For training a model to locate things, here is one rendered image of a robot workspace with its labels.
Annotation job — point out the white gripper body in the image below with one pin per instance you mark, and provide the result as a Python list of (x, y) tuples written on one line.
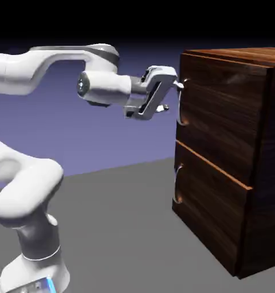
[(161, 75)]

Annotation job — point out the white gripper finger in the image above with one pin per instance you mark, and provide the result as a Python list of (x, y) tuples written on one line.
[(179, 85), (162, 108)]

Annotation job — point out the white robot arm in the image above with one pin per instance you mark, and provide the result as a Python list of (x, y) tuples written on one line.
[(25, 187)]

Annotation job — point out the large dark wood door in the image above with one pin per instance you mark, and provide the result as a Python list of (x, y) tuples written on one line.
[(220, 119)]

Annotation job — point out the dark wood cabinet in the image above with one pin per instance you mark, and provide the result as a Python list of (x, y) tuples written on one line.
[(243, 160)]

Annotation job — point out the small dark wood door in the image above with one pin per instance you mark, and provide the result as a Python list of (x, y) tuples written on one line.
[(208, 210)]

